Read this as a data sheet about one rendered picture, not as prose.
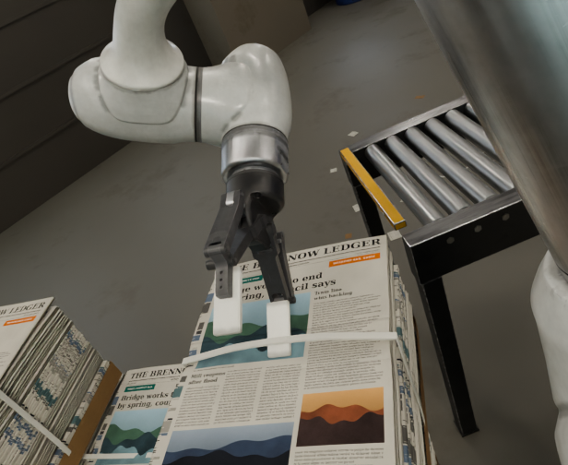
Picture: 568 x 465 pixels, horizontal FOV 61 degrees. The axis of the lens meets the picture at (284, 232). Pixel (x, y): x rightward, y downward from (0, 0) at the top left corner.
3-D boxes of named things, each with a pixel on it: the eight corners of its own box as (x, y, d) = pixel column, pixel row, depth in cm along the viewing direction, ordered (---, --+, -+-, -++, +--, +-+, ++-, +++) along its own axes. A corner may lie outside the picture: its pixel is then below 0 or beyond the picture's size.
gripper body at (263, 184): (268, 158, 59) (269, 227, 55) (293, 190, 66) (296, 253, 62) (213, 172, 61) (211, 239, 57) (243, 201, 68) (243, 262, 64)
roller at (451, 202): (471, 205, 108) (482, 218, 111) (392, 130, 147) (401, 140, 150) (454, 220, 110) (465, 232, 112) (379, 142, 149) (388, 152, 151)
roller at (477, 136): (542, 175, 108) (562, 173, 109) (443, 108, 147) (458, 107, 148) (536, 195, 111) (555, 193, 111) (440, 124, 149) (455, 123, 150)
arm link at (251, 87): (287, 168, 71) (196, 163, 70) (284, 85, 78) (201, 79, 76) (299, 122, 62) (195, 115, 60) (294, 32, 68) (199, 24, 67)
